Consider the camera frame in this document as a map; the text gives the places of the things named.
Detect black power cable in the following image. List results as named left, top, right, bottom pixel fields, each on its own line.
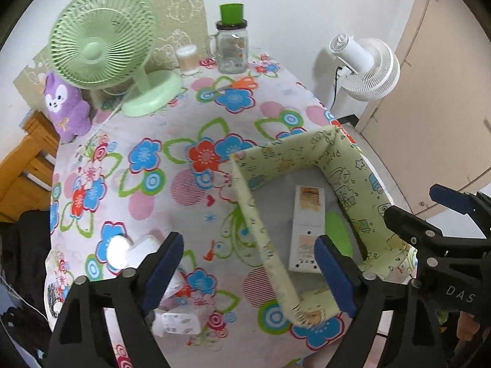
left=331, top=66, right=343, bottom=113

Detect white rectangular box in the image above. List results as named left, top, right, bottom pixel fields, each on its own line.
left=288, top=185, right=327, bottom=275

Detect green round pad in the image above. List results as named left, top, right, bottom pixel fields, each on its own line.
left=324, top=212, right=354, bottom=258

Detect person's right hand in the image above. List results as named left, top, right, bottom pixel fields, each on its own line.
left=458, top=310, right=480, bottom=341

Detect orange handled scissors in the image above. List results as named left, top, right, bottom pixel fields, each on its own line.
left=199, top=77, right=257, bottom=95

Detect green desk fan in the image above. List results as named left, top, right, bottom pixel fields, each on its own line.
left=50, top=0, right=183, bottom=117

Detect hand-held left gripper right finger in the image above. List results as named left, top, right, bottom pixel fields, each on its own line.
left=314, top=235, right=449, bottom=368

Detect glass mug jar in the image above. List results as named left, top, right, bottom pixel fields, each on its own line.
left=209, top=19, right=250, bottom=75

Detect wooden chair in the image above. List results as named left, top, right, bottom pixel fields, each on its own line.
left=0, top=109, right=62, bottom=223

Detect white printed cloth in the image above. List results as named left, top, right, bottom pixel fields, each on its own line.
left=44, top=251, right=72, bottom=320

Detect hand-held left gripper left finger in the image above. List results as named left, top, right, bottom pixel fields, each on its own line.
left=46, top=232, right=185, bottom=368

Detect green plastic cup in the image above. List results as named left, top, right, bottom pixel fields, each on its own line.
left=219, top=3, right=245, bottom=26

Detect white fan cord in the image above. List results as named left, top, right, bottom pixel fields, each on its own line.
left=90, top=82, right=141, bottom=133

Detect white fan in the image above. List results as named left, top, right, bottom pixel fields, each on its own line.
left=329, top=34, right=400, bottom=102

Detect green printed fabric storage box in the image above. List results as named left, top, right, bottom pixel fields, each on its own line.
left=230, top=125, right=412, bottom=327

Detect beige door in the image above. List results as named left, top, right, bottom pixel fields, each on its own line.
left=361, top=0, right=491, bottom=225

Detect cotton swab container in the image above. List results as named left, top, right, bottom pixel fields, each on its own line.
left=176, top=45, right=200, bottom=77

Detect dark cloth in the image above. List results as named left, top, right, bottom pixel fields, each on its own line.
left=0, top=209, right=56, bottom=368

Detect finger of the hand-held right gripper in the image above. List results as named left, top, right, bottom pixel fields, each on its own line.
left=429, top=183, right=491, bottom=234
left=384, top=205, right=491, bottom=258

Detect purple plush toy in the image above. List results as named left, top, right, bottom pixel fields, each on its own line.
left=41, top=71, right=93, bottom=144

